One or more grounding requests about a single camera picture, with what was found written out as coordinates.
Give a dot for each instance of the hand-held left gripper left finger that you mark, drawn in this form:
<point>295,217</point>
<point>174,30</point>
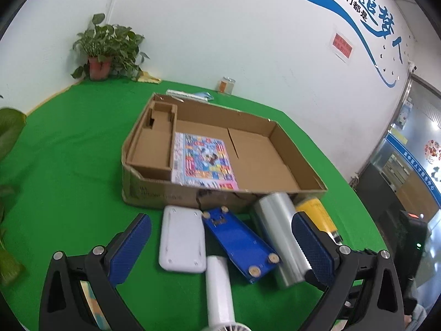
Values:
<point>129,244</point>

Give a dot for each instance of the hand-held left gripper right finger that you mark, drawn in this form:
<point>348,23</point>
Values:
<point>310,244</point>

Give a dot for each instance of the yellow bottle black cap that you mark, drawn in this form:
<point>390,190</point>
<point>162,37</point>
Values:
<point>317,210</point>

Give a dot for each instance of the silver film roll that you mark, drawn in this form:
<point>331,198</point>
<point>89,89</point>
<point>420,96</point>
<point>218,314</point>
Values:
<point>275,220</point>

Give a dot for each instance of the white plastic device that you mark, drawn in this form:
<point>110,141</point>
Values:
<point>181,238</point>

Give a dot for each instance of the blue device wooden feet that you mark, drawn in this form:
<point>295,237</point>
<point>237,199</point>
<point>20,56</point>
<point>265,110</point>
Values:
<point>237,241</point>

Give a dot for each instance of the cardboard box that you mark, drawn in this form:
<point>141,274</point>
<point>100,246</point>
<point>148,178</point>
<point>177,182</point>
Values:
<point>262,165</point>

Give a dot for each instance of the green table cloth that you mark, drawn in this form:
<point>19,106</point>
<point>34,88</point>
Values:
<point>69,179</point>

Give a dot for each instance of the black machine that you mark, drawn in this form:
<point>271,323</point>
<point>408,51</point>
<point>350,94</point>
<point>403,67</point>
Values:
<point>411,241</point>

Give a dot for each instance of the white hand-held fan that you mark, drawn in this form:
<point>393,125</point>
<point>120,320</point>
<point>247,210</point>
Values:
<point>218,293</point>

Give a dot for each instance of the colourful printed booklet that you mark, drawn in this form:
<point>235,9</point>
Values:
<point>203,162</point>

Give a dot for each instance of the glass door with posters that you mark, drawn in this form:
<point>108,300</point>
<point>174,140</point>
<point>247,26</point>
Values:
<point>406,158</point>

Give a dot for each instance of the white and blue packet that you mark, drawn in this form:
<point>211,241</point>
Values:
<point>189,94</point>

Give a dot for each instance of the large leafy plant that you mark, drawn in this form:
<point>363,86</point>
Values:
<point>10,127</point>

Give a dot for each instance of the yellow cloth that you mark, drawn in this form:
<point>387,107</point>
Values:
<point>150,78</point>

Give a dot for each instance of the small orange label jar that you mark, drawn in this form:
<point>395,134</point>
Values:
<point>225,86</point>

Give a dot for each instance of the potted green plant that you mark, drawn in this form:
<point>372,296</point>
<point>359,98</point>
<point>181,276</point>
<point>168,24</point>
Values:
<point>100,67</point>

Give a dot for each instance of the red wall notice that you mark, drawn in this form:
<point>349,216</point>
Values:
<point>342,46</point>

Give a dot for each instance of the white security camera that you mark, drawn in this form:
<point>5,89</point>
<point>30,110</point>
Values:
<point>412,67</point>

